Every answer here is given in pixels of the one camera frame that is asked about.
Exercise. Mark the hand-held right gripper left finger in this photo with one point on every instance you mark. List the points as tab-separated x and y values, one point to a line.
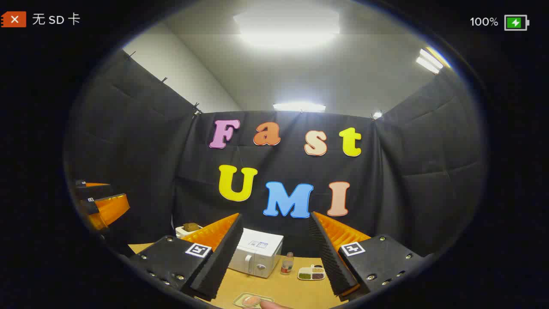
223	253

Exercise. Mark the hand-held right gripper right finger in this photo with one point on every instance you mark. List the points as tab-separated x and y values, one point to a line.
328	253

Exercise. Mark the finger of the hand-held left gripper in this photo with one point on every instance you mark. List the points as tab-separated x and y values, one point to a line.
109	210
96	189

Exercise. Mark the white microwave oven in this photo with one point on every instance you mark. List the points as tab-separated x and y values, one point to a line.
257	253

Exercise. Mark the orange sugared bread roll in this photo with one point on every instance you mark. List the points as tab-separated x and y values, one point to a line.
251	301

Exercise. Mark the white divided dish of beans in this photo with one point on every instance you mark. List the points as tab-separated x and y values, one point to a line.
311	273

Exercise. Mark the brown toast slice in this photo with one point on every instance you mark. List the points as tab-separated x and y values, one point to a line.
191	226

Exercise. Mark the clear bottle with red label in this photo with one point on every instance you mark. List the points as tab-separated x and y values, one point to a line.
287	264

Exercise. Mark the white toaster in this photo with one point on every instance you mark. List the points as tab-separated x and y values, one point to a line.
182	231

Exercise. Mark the pale green rectangular plate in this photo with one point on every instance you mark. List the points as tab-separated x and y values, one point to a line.
240	300

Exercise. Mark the ceiling light panel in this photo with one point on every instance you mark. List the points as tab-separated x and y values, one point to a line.
429	61
299	107
287	28

